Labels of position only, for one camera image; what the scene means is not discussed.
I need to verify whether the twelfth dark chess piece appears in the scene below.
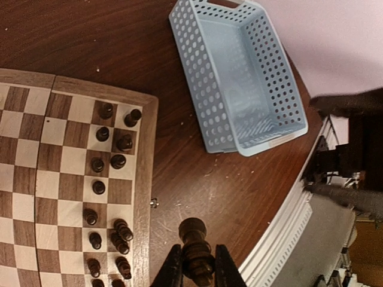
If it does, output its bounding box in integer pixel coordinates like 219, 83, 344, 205
96, 126, 110, 142

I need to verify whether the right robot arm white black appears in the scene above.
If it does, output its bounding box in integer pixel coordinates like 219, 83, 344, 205
302, 88, 382, 221

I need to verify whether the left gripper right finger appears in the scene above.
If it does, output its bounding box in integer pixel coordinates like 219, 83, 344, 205
215, 245, 246, 287

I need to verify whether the thirteenth dark chess piece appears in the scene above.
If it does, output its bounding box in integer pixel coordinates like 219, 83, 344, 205
99, 103, 114, 120

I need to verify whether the eleventh dark chess piece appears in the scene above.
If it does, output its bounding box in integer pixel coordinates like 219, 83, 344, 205
124, 109, 142, 127

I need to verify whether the light blue plastic basket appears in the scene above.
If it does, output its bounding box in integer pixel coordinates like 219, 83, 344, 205
169, 0, 308, 157

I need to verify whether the dark wooden chess piece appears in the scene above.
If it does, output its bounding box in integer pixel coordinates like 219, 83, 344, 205
92, 181, 106, 195

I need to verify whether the fourteenth dark chess piece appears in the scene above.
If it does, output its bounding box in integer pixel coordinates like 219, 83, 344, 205
179, 218, 215, 286

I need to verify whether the front aluminium rail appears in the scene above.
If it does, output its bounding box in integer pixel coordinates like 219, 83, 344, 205
238, 119, 339, 287

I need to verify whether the wooden chess board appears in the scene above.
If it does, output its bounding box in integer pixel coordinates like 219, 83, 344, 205
1, 69, 158, 286

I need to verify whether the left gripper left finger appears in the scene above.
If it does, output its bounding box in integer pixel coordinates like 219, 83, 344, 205
152, 244, 183, 287

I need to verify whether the dark pawn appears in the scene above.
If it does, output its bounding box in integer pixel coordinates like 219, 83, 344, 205
87, 258, 101, 278

